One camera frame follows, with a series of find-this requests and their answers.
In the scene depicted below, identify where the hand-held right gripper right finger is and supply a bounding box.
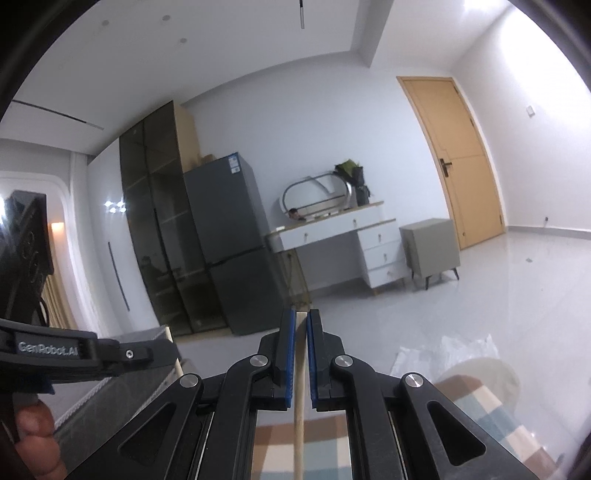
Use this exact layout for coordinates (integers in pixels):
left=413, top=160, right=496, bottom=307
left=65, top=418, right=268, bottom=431
left=307, top=308, right=532, bottom=480

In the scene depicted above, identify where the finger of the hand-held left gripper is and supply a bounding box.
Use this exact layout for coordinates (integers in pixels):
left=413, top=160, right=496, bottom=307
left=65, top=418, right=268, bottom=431
left=98, top=338, right=180, bottom=381

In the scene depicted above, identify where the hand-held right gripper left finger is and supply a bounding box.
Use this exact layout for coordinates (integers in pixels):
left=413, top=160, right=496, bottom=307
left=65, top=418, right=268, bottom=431
left=69, top=308, right=296, bottom=480

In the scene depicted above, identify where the pale wooden chopstick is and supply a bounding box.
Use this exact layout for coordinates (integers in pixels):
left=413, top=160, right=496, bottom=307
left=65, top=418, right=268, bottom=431
left=292, top=311, right=308, bottom=480
left=164, top=324, right=184, bottom=384

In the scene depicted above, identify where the person's left hand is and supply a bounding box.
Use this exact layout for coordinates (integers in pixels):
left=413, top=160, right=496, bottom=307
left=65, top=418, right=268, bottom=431
left=11, top=399, right=68, bottom=480

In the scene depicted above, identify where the beige curtain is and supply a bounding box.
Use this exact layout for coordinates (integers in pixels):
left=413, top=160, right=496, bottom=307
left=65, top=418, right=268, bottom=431
left=44, top=222, right=75, bottom=330

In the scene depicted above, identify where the white wardrobe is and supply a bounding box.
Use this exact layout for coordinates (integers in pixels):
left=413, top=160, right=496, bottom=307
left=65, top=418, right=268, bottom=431
left=69, top=143, right=158, bottom=337

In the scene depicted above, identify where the dark grey quilted mattress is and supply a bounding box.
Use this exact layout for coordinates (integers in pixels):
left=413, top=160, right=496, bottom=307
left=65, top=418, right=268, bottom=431
left=53, top=325, right=195, bottom=462

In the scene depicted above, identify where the clear plastic sheet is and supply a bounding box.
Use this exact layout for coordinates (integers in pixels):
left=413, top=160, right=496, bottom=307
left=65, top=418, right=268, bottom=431
left=390, top=335, right=499, bottom=377

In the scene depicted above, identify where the dark glass cabinet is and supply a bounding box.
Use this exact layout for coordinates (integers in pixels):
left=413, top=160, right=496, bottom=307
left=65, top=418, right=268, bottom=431
left=119, top=102, right=232, bottom=337

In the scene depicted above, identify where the white dressing table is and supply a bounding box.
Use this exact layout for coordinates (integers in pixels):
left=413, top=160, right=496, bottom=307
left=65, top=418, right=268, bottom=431
left=267, top=202, right=407, bottom=296

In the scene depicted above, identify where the dark grey refrigerator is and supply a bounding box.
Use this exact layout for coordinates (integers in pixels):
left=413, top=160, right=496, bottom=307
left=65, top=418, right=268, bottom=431
left=182, top=154, right=291, bottom=337

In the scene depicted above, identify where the grey nightstand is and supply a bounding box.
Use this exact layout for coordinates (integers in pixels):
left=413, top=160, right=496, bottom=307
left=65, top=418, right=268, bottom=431
left=399, top=218, right=461, bottom=291

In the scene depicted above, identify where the oval vanity mirror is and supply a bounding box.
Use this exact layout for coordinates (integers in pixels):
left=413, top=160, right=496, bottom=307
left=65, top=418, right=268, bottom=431
left=281, top=172, right=354, bottom=220

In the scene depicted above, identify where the checkered tablecloth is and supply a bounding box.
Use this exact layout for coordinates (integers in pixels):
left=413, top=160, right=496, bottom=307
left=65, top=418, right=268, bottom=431
left=252, top=357, right=573, bottom=480

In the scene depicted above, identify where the light wooden door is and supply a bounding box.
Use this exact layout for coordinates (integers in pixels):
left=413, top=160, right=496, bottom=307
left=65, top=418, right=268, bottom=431
left=397, top=76, right=507, bottom=250

